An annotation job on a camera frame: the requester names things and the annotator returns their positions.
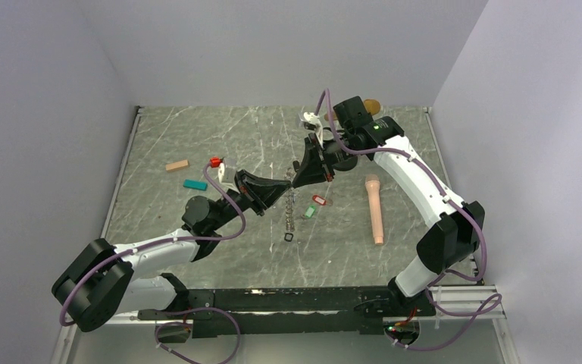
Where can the pink wooden cylinder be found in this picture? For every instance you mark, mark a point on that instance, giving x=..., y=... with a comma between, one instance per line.
x=372, y=186

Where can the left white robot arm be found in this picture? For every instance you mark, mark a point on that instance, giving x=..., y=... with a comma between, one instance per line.
x=106, y=279

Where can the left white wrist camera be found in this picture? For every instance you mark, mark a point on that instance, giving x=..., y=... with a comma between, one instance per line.
x=226, y=174

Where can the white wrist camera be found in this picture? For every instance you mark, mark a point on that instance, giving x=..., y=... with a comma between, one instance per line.
x=226, y=174
x=310, y=121

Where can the black base frame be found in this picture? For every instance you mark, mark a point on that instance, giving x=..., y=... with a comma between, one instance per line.
x=366, y=310

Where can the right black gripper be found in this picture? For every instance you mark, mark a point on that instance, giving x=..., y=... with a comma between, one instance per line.
x=311, y=169

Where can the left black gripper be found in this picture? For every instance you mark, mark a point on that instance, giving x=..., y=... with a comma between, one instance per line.
x=264, y=191

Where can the red key tag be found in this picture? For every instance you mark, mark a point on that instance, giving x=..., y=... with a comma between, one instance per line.
x=322, y=201

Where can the teal block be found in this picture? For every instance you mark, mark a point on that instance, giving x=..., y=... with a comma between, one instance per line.
x=195, y=185

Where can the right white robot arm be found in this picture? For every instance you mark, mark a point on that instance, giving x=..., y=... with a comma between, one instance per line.
x=454, y=226

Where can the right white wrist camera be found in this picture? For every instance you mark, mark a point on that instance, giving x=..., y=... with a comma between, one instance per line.
x=310, y=121

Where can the tan wooden block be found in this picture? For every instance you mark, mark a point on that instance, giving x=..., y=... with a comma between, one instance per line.
x=177, y=166

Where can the green key tag with key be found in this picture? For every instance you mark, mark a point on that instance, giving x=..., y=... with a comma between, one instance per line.
x=309, y=212

